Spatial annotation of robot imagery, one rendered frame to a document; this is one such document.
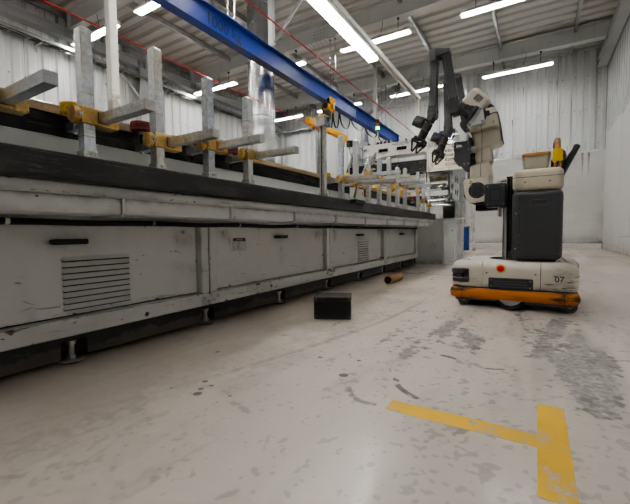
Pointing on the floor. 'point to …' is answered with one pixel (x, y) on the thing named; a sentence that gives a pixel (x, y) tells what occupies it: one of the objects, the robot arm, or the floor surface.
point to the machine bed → (149, 261)
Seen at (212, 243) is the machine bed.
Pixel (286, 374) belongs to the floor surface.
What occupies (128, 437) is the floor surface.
